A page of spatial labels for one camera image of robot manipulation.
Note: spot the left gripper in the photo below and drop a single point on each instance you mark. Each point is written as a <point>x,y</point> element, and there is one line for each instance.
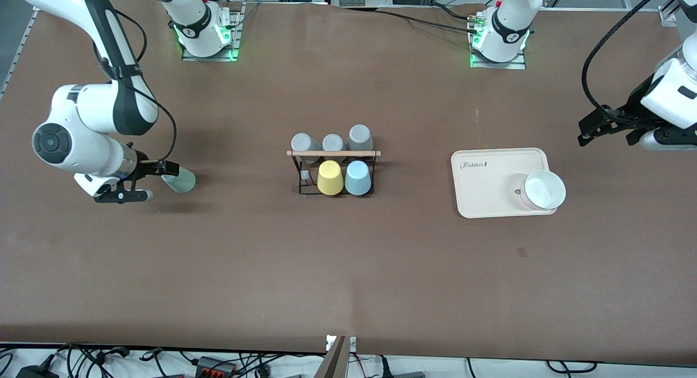
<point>633,107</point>

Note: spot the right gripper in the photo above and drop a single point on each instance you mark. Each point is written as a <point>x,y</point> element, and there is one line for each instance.
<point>143,168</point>

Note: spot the pale green cup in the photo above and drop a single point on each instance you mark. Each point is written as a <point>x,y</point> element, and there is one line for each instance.
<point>184,182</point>

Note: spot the light blue cup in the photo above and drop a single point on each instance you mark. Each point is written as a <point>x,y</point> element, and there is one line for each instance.
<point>358,177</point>

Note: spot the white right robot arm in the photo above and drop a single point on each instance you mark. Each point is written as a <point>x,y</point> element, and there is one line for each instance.
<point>81,144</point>

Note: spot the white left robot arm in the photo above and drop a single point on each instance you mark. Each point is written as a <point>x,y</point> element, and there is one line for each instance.
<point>509,24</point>

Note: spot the white bowl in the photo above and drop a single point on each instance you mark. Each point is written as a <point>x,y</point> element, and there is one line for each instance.
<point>543,190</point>

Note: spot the beige plastic tray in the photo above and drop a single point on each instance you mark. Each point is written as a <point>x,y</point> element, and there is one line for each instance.
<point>490,182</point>

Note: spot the grey cup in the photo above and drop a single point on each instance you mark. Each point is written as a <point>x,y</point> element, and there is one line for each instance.
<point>333,142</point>
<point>304,142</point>
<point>360,137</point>

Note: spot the yellow cup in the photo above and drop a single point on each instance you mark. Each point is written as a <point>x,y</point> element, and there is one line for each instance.
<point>330,177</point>

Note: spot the black adapter with orange clips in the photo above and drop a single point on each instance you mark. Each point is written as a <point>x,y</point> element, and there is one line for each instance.
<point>215,365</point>

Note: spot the black power plug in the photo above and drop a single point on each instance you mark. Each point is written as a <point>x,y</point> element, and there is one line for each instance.
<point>35,371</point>

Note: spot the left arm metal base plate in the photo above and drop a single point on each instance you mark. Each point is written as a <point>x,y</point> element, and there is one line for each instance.
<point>517,65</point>

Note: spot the aluminium corner bracket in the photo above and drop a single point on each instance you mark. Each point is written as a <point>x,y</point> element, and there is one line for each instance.
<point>667,16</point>

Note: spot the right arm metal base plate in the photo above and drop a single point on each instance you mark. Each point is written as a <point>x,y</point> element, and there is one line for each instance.
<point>231,40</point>

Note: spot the aluminium edge rail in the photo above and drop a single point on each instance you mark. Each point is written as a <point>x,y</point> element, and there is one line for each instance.
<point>19,51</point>

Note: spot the grey camera mount bar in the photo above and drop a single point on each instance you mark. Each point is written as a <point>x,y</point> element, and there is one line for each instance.
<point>333,361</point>

